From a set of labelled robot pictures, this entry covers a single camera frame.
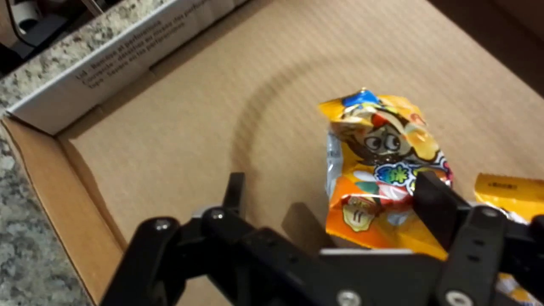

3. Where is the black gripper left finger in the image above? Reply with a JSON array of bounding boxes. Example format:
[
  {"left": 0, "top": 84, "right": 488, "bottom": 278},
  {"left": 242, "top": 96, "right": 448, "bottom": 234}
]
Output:
[{"left": 101, "top": 169, "right": 259, "bottom": 306}]

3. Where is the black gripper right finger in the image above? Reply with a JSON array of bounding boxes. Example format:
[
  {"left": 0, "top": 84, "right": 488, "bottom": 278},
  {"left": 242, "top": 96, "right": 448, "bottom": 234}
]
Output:
[{"left": 412, "top": 168, "right": 512, "bottom": 306}]

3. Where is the yellow orange snack sachet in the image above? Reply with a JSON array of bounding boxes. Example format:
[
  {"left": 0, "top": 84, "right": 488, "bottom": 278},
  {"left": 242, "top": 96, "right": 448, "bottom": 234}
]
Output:
[{"left": 473, "top": 171, "right": 544, "bottom": 306}]

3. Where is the yellow cartoon snack sachet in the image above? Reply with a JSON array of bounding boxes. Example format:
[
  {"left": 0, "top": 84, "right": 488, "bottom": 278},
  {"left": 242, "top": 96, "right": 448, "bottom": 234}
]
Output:
[{"left": 318, "top": 86, "right": 456, "bottom": 261}]

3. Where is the wooden tray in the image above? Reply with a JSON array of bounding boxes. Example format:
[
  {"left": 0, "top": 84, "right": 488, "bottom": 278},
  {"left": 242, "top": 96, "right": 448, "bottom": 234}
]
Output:
[{"left": 0, "top": 0, "right": 544, "bottom": 306}]

